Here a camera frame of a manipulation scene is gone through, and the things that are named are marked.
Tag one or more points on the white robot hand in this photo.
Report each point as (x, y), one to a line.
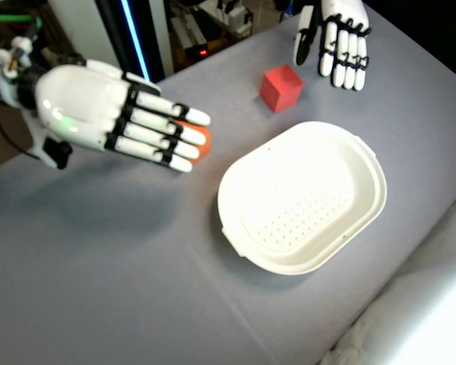
(344, 45)
(80, 102)

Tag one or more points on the white panel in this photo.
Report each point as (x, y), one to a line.
(80, 26)

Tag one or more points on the red cube block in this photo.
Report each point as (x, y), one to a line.
(279, 89)

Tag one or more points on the black column with blue light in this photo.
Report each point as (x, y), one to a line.
(144, 38)

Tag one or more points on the black device with red light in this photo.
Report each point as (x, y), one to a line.
(201, 53)

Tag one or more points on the orange block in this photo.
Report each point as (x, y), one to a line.
(205, 150)

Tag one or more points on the white perforated basket tub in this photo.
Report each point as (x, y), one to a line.
(304, 197)

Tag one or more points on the grey table cloth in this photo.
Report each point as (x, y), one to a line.
(137, 266)

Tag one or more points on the white padded cover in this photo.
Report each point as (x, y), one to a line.
(422, 304)

